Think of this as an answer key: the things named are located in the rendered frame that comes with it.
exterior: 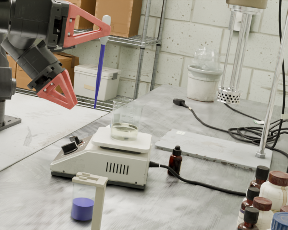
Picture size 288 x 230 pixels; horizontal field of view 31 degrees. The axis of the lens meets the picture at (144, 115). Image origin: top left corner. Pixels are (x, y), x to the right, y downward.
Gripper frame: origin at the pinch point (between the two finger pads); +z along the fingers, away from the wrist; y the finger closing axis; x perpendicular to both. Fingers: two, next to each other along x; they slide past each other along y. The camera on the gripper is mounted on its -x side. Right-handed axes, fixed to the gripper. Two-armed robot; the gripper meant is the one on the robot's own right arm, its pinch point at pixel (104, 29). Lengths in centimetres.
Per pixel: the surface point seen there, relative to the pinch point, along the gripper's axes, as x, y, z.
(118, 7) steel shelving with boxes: 5, 231, 54
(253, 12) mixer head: -6, 38, 44
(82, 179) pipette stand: 20.3, -13.7, -2.8
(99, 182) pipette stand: 20.2, -14.8, -0.4
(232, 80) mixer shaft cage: 12, 41, 44
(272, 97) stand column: 14, 35, 53
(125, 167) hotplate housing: 28.0, 13.8, 11.2
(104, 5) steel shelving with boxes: 5, 234, 46
